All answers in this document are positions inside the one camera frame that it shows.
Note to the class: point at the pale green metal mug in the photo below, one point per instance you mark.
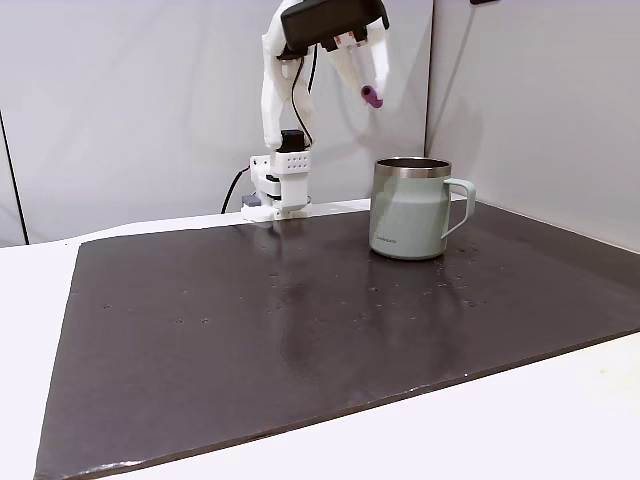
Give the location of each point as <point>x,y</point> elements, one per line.
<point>405,215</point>

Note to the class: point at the black wall-mounted object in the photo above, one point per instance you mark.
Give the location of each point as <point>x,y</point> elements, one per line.
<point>484,1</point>

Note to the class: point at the black camera box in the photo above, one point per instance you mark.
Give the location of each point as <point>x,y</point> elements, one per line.
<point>330,20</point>

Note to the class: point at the purple pen grip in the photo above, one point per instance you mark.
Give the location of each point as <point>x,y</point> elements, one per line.
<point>372,97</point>

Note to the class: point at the small grey plug block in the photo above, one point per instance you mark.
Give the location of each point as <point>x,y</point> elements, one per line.
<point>250,201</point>

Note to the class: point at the dark brown table mat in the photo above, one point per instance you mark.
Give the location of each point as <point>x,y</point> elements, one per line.
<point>250,325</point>

